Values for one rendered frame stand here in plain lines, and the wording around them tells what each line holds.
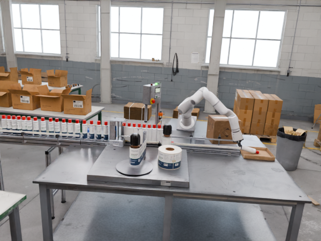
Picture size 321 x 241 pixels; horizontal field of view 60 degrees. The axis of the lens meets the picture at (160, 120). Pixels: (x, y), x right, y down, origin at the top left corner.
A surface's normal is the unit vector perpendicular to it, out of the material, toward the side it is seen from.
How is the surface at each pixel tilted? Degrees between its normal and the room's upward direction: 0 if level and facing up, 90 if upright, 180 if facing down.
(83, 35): 90
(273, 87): 90
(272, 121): 91
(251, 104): 90
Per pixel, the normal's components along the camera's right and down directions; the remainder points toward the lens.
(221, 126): 0.14, 0.28
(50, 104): -0.16, 0.26
